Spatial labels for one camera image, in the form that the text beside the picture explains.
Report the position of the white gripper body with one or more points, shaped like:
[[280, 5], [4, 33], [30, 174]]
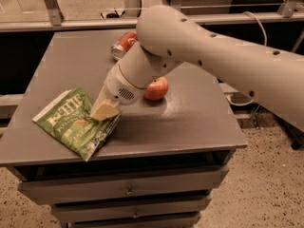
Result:
[[118, 86]]

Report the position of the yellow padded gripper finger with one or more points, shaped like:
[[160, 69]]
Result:
[[104, 107]]

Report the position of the green jalapeno chip bag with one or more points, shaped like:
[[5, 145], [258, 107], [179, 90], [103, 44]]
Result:
[[67, 120]]

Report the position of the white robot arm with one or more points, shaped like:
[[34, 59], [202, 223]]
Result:
[[270, 77]]

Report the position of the red apple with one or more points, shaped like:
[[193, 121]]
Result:
[[157, 89]]

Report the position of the red soda can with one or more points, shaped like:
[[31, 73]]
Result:
[[123, 45]]

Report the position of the grey drawer cabinet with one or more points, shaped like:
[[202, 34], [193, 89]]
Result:
[[159, 165]]

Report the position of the metal railing frame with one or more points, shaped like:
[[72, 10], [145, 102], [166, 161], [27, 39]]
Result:
[[34, 15]]

